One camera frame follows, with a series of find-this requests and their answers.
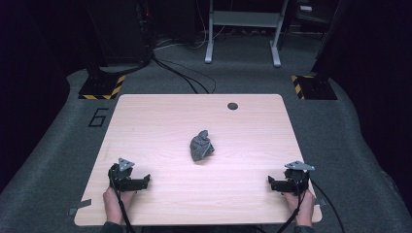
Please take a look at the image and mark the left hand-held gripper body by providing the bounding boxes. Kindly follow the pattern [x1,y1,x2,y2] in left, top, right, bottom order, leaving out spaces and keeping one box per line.
[109,157,146,192]

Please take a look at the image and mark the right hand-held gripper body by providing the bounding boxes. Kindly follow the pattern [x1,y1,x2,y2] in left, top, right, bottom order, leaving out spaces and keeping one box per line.
[274,160,316,196]

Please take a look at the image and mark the grey cloth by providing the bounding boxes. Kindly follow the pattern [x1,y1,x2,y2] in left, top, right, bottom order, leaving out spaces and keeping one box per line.
[189,129,216,163]

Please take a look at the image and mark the person's left hand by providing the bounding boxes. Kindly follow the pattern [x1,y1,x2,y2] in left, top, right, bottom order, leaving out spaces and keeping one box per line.
[102,186,138,226]

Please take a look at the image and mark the person's right hand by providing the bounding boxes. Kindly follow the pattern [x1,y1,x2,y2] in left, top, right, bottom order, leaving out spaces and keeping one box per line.
[282,188,316,227]

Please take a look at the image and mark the black striped stand base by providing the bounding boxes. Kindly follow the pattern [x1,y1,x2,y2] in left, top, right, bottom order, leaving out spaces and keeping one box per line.
[290,74,339,101]
[78,73,127,101]

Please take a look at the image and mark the dark curtain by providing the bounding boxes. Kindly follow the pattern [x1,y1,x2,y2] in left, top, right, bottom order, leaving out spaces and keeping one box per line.
[329,0,412,188]
[0,0,86,198]

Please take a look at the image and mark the black cabinet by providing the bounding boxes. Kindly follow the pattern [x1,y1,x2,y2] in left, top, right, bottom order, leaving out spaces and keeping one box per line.
[82,0,153,67]

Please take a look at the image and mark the black stand column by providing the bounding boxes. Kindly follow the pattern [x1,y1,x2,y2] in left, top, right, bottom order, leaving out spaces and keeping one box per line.
[310,0,358,78]

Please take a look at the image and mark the dark device with white label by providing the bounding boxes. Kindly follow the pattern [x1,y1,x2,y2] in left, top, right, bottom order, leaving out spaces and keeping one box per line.
[294,2,328,24]

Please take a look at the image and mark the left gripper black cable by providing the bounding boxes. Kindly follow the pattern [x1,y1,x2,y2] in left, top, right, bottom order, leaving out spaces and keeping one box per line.
[110,168,137,233]

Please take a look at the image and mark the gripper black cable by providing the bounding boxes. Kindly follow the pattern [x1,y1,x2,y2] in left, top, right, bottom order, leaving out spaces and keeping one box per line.
[275,181,311,233]
[110,168,137,233]

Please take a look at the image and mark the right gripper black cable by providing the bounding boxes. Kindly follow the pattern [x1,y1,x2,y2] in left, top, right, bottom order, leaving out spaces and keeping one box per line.
[275,181,311,233]

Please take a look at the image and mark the black floor cable under table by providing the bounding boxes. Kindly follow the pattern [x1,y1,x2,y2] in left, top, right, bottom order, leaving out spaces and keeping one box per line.
[310,179,346,233]

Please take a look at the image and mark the long black floor cable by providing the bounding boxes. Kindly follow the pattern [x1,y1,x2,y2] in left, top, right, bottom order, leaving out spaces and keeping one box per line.
[151,53,211,95]

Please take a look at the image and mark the thin black floor cable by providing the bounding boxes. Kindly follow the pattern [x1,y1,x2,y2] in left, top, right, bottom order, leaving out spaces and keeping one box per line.
[161,57,218,95]

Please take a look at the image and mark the white floor cables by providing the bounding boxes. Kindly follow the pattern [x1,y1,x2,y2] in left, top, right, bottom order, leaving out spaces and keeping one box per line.
[154,18,227,51]

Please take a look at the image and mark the white desk frame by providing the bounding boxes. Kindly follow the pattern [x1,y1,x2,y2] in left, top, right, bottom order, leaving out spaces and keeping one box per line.
[204,0,290,68]

